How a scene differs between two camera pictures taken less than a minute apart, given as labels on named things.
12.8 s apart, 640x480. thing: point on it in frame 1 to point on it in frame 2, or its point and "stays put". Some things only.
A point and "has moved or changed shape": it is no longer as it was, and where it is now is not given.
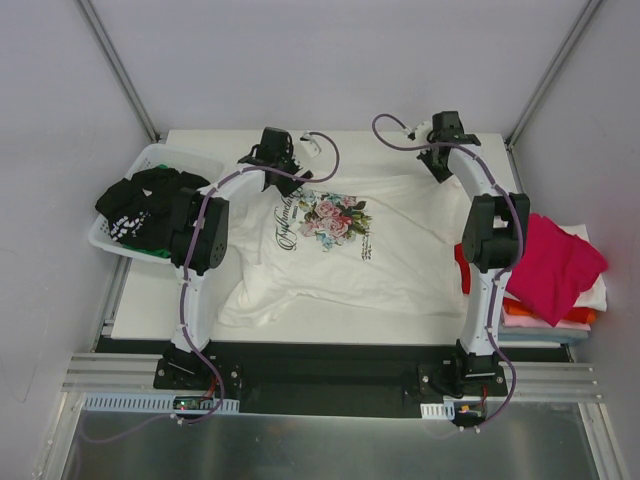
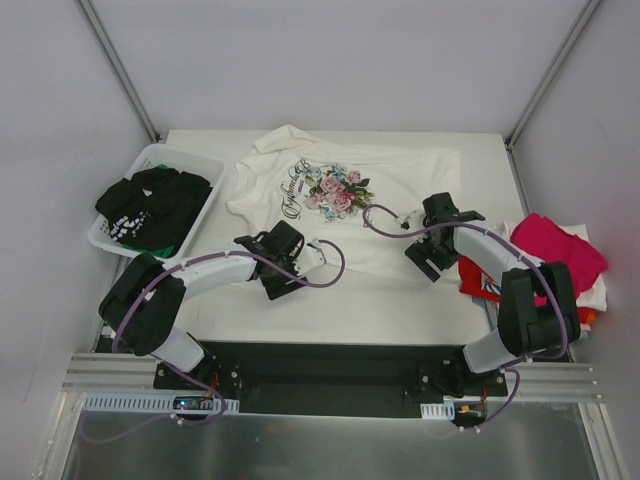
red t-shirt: x=465 y=268 stays put
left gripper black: x=285 y=179 to x=276 y=284
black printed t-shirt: x=139 y=207 stays put
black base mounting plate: x=344 y=379 stays put
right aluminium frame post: x=556 y=64 stays put
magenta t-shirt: x=554 y=267 stays put
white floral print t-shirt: x=391 y=239 has moved or changed shape
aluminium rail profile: x=95 y=372 stays put
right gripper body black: x=435 y=165 to x=423 y=257
